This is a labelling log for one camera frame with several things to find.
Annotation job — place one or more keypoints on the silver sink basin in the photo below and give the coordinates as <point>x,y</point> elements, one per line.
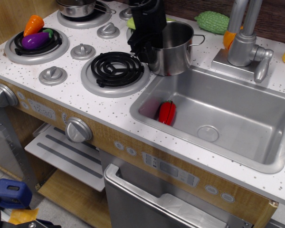
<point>235,119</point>

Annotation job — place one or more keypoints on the oven dial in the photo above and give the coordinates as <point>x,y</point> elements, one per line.
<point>7,97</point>
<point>77,131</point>

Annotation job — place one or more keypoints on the purple toy eggplant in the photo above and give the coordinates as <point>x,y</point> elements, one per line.
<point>37,40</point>

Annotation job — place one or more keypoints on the green toy cutting board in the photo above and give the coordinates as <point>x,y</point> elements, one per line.
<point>131,23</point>

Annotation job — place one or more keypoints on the small steel pan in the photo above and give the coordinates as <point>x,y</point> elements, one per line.
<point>81,8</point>

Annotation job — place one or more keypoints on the tall stainless steel pot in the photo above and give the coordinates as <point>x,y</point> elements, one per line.
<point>173,48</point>

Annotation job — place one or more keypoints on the silver stove knob upper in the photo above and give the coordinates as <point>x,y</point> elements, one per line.
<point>108,31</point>

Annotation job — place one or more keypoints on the silver stove knob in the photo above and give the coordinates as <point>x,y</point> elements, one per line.
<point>83,52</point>
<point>52,76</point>
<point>125,14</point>
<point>108,31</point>

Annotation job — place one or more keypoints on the yellow tape piece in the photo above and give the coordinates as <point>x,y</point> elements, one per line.
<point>20,216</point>

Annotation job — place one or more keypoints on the silver dishwasher door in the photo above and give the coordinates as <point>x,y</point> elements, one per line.
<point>133,207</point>

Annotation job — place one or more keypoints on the red toy pepper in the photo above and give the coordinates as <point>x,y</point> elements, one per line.
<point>167,112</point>

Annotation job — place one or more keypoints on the silver stove knob back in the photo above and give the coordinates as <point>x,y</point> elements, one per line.
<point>125,14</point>

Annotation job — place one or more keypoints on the orange toy behind faucet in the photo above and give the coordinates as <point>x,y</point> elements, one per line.
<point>228,39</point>

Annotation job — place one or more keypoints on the right oven dial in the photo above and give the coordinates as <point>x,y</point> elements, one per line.
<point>77,131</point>

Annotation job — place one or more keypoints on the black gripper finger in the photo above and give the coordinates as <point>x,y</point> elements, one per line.
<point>145,52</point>

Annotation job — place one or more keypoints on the silver stove knob middle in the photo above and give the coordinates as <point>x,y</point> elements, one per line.
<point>83,52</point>

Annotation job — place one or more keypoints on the silver toy faucet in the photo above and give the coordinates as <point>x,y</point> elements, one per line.
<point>244,57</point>

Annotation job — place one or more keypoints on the blue clamp tool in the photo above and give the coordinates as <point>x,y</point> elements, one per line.
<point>14,194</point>

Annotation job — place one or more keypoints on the white oven rack shelf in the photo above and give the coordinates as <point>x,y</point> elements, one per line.
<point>79,160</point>

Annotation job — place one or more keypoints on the left oven dial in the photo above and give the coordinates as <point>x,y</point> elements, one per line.
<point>7,97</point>

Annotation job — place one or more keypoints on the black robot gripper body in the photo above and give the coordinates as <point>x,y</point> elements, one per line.
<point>149,20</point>

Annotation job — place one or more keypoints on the orange toy carrot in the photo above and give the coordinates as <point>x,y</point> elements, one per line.
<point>34,25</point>

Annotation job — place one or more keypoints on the silver stove knob front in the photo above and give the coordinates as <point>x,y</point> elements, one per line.
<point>52,76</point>

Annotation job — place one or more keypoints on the open oven door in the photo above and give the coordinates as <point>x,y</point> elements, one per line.
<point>14,163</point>

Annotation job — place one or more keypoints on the black burner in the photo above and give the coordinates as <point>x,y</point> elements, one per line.
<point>114,75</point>
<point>38,48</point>

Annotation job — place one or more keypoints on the front right black burner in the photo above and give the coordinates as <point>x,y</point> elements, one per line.
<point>114,75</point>

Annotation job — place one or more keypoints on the front left black burner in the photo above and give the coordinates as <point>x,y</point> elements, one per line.
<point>38,48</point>

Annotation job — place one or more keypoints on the green toy bitter gourd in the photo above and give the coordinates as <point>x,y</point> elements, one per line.
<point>213,22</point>

